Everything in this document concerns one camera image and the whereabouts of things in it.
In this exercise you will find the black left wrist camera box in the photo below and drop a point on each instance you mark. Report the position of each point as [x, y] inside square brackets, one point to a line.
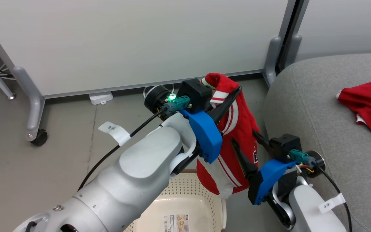
[193, 91]

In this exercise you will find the white adapter box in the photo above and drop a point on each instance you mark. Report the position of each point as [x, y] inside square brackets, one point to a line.
[101, 98]

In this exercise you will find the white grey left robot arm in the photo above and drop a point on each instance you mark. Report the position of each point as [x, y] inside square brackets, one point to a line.
[134, 180]

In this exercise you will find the cream perforated laundry basket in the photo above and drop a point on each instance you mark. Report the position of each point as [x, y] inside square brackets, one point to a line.
[185, 199]

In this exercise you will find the grey fabric sofa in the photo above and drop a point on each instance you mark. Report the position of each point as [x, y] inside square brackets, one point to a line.
[333, 129]

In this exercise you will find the black caster wheel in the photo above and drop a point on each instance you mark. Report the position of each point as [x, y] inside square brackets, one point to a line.
[40, 138]

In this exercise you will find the white partition panel grey frame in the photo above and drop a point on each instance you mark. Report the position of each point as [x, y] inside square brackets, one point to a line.
[343, 25]
[140, 42]

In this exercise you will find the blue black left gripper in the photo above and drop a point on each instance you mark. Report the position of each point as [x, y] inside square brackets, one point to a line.
[206, 135]

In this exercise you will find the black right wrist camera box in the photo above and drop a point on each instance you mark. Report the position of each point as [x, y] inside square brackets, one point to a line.
[285, 145]

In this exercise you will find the red white striped jersey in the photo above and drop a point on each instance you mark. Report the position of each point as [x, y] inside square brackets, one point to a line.
[237, 122]

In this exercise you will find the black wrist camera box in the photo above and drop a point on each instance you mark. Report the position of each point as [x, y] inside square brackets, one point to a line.
[285, 145]
[193, 91]

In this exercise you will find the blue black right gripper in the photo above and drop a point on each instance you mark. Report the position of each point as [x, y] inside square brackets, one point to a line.
[267, 180]

